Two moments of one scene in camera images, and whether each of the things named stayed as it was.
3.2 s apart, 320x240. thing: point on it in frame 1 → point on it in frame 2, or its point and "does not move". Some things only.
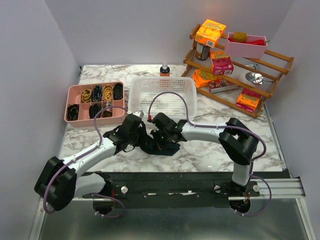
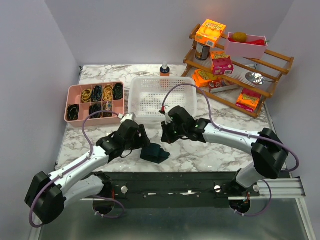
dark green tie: (162, 149) → (154, 153)
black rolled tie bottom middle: (93, 109) does not move
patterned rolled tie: (107, 112) does not move
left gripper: (144, 138) does not move
